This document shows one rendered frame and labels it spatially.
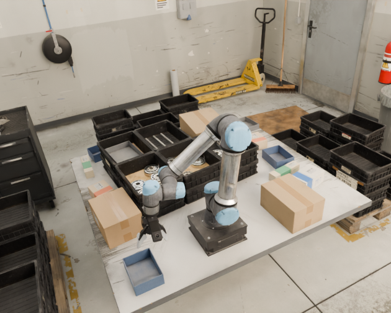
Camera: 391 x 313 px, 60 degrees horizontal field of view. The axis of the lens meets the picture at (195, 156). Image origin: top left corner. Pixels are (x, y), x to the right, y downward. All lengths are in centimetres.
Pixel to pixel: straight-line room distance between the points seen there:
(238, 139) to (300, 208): 65
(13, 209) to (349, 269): 259
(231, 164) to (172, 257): 65
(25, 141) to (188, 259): 194
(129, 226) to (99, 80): 360
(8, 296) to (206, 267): 116
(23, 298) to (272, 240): 144
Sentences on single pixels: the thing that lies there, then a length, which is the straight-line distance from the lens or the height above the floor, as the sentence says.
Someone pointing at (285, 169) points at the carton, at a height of 76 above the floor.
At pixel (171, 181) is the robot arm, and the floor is 119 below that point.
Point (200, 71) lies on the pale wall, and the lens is 584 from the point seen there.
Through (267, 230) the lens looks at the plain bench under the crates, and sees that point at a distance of 201.
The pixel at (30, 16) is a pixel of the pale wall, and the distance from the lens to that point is 505.
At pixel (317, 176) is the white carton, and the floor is 78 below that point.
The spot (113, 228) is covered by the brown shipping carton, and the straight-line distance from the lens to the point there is 193.
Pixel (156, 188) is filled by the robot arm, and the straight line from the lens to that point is 150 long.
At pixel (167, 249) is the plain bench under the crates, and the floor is 70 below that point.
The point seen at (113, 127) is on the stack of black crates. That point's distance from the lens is 372.
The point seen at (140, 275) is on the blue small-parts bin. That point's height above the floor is 70.
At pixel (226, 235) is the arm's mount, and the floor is 80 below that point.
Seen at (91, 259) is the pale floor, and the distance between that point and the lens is 300.
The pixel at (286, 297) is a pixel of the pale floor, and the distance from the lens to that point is 260.
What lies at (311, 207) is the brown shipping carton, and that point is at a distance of 198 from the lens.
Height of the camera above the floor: 210
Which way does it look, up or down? 32 degrees down
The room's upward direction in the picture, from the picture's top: 5 degrees counter-clockwise
